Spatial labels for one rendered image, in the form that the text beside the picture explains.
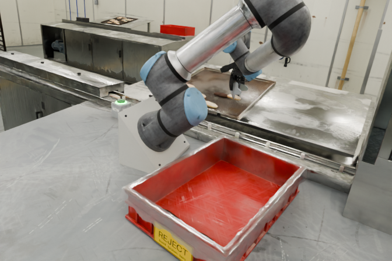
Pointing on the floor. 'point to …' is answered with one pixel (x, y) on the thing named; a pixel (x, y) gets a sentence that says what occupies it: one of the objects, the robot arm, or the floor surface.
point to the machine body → (30, 99)
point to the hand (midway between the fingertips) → (235, 94)
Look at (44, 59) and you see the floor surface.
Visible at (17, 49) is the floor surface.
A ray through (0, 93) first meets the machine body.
